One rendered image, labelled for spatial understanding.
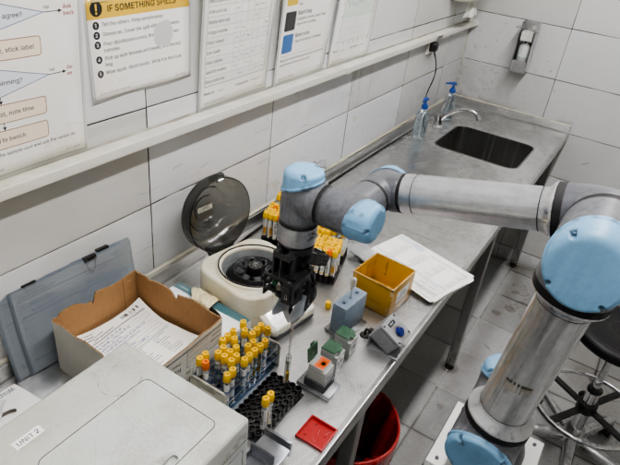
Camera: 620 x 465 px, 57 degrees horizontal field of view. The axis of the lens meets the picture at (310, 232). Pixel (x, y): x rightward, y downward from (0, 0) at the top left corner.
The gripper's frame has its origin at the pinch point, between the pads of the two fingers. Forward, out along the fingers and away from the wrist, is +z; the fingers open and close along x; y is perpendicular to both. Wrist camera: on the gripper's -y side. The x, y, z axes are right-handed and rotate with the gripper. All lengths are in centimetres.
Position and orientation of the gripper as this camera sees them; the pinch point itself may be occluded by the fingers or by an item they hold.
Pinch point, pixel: (292, 315)
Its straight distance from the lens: 121.9
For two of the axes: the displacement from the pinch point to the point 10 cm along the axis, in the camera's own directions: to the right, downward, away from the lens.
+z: -1.0, 8.5, 5.2
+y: -5.3, 4.0, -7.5
